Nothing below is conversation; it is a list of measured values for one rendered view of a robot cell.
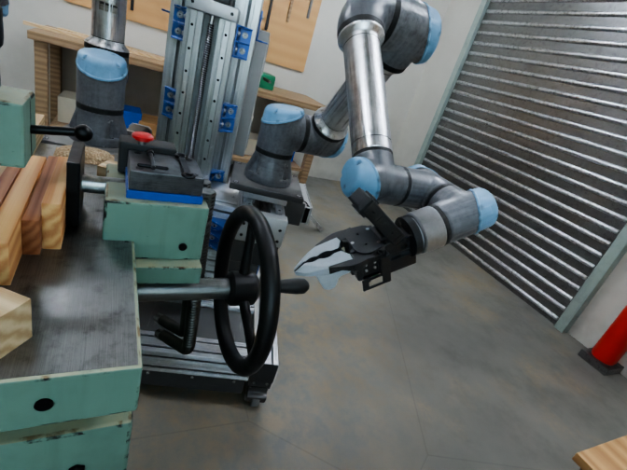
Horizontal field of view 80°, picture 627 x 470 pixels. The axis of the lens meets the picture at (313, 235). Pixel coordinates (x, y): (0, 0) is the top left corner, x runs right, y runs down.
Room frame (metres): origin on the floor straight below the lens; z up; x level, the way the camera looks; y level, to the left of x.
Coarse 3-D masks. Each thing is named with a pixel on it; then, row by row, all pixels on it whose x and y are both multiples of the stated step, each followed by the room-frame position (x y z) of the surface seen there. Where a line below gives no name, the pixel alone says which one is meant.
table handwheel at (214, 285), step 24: (240, 216) 0.58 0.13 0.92; (264, 216) 0.54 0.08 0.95; (264, 240) 0.49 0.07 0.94; (216, 264) 0.64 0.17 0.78; (264, 264) 0.46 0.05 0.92; (144, 288) 0.45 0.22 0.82; (168, 288) 0.47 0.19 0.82; (192, 288) 0.48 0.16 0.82; (216, 288) 0.50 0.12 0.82; (240, 288) 0.52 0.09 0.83; (264, 288) 0.44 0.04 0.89; (216, 312) 0.59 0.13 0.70; (264, 312) 0.43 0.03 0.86; (264, 336) 0.42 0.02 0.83; (240, 360) 0.46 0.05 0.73; (264, 360) 0.42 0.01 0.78
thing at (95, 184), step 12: (72, 144) 0.49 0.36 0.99; (84, 144) 0.50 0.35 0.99; (72, 156) 0.44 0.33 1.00; (84, 156) 0.49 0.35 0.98; (72, 168) 0.42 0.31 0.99; (84, 168) 0.50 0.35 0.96; (72, 180) 0.42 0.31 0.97; (84, 180) 0.46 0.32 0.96; (96, 180) 0.47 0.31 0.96; (108, 180) 0.48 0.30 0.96; (120, 180) 0.49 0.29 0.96; (72, 192) 0.42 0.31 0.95; (96, 192) 0.47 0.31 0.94; (72, 204) 0.42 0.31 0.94; (72, 216) 0.42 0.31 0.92
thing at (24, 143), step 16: (0, 96) 0.36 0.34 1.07; (16, 96) 0.37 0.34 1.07; (32, 96) 0.40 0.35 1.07; (0, 112) 0.35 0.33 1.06; (16, 112) 0.35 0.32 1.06; (32, 112) 0.40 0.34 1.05; (0, 128) 0.35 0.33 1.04; (16, 128) 0.35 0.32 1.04; (0, 144) 0.35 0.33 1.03; (16, 144) 0.35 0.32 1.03; (32, 144) 0.39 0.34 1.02; (0, 160) 0.35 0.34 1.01; (16, 160) 0.35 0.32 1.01
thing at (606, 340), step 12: (624, 312) 2.11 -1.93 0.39; (612, 324) 2.14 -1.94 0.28; (624, 324) 2.08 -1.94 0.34; (612, 336) 2.08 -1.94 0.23; (624, 336) 2.05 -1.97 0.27; (588, 348) 2.18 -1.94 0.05; (600, 348) 2.09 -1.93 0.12; (612, 348) 2.05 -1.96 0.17; (624, 348) 2.04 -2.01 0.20; (588, 360) 2.09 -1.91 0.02; (600, 360) 2.06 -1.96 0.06; (612, 360) 2.04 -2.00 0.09; (600, 372) 2.01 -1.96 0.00; (612, 372) 2.03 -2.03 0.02
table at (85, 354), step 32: (96, 224) 0.45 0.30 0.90; (32, 256) 0.35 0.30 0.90; (64, 256) 0.36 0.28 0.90; (96, 256) 0.38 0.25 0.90; (128, 256) 0.40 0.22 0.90; (32, 288) 0.30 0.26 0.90; (64, 288) 0.31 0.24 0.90; (96, 288) 0.33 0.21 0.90; (128, 288) 0.34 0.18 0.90; (32, 320) 0.26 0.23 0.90; (64, 320) 0.27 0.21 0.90; (96, 320) 0.28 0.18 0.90; (128, 320) 0.30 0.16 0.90; (32, 352) 0.23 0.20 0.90; (64, 352) 0.24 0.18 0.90; (96, 352) 0.25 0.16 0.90; (128, 352) 0.26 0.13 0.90; (0, 384) 0.19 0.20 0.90; (32, 384) 0.20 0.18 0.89; (64, 384) 0.22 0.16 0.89; (96, 384) 0.23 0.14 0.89; (128, 384) 0.24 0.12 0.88; (0, 416) 0.19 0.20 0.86; (32, 416) 0.20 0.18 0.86; (64, 416) 0.22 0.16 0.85; (96, 416) 0.23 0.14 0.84
